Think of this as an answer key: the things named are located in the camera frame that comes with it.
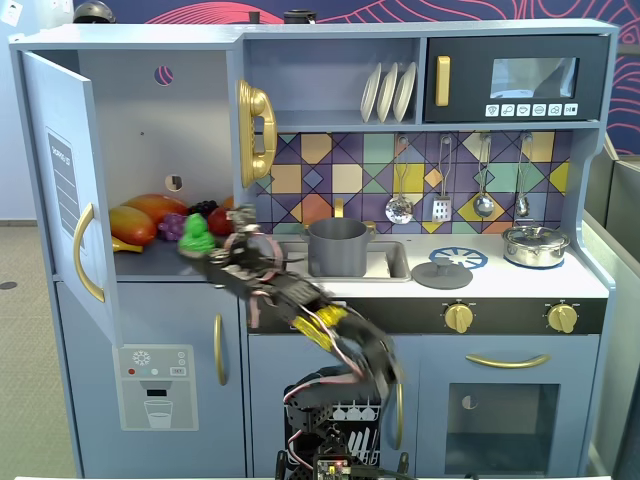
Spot purple toy grapes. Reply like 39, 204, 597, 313
157, 212, 191, 242

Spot metal skimmer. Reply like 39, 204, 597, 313
384, 135, 416, 224

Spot gray shopping list sticker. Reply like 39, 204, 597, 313
45, 125, 87, 252

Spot curved gold cabinet door handle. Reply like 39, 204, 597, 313
72, 201, 108, 304

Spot gold toy telephone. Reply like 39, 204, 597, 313
236, 78, 279, 189

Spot blue oven door with window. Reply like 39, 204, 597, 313
418, 334, 601, 477

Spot blue gray toy kitchen unit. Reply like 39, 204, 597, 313
8, 18, 621, 479

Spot gold stove knob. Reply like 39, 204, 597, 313
545, 300, 581, 334
443, 300, 477, 334

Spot black toy microwave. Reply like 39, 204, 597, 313
423, 34, 612, 124

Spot red toy tomato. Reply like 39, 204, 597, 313
206, 206, 235, 237

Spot gray plastic pot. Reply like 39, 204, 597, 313
301, 216, 377, 278

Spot gray sink basin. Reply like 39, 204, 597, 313
272, 240, 413, 284

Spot gold oven door handle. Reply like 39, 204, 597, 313
465, 353, 552, 371

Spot gold microwave handle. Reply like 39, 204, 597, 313
434, 55, 452, 108

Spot metal spoon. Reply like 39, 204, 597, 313
514, 133, 536, 218

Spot ice dispenser sticker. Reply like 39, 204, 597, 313
111, 343, 200, 433

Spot dark toy grapes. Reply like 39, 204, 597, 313
186, 199, 220, 218

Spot black round container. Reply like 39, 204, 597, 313
283, 8, 318, 26

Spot metal slotted spatula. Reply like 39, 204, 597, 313
431, 135, 456, 224

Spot green toy pineapple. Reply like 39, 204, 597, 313
176, 213, 217, 257

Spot steel pot with lid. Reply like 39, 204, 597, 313
501, 223, 572, 268

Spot gold freezer door handle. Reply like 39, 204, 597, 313
213, 312, 229, 387

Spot gold dishwasher door handle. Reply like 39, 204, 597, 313
394, 381, 406, 451

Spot yellow orange toy fruit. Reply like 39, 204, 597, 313
108, 205, 159, 247

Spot white wall socket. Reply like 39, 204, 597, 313
0, 0, 26, 27

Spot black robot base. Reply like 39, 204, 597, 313
274, 434, 417, 480

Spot blue cabinet door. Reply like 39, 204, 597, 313
19, 49, 124, 349

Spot orange red toy mango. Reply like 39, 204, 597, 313
121, 193, 191, 226

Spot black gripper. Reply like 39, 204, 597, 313
179, 203, 290, 297

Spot white toy plate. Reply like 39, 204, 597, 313
391, 60, 418, 124
375, 61, 401, 124
359, 61, 384, 124

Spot yellow toy banana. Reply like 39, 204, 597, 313
110, 235, 146, 254

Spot blue freezer door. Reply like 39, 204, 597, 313
54, 280, 242, 479

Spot gray round pot lid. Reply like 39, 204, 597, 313
410, 249, 474, 290

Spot black helmet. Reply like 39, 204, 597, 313
71, 0, 118, 24

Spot metal ladle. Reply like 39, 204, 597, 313
471, 133, 497, 219

